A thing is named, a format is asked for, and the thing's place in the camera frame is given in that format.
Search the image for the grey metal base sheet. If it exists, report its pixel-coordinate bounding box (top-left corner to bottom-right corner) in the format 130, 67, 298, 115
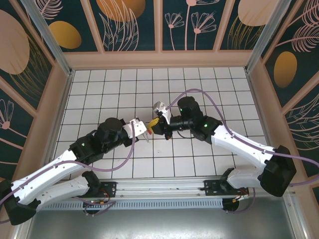
14, 209, 307, 239

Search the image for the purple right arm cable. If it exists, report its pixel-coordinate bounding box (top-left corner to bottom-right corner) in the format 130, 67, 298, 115
165, 89, 319, 215

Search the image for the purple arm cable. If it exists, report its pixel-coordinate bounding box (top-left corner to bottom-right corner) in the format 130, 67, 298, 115
165, 89, 319, 215
0, 121, 137, 224

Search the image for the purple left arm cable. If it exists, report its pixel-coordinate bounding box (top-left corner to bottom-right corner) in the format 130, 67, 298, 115
0, 121, 137, 224

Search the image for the aluminium side rail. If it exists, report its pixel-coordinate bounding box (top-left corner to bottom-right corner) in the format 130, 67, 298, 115
245, 71, 280, 175
44, 71, 74, 175

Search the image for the orange connector wire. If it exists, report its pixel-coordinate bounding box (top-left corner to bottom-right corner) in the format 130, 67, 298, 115
99, 190, 112, 204
233, 193, 250, 203

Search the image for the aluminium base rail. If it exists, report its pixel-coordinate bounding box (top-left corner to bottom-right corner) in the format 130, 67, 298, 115
72, 177, 250, 200

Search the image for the grey slotted cable duct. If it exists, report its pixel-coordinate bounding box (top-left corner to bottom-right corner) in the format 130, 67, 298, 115
39, 199, 225, 212

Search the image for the aluminium corner post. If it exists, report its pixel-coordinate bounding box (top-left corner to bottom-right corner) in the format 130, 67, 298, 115
21, 0, 75, 77
245, 0, 286, 73

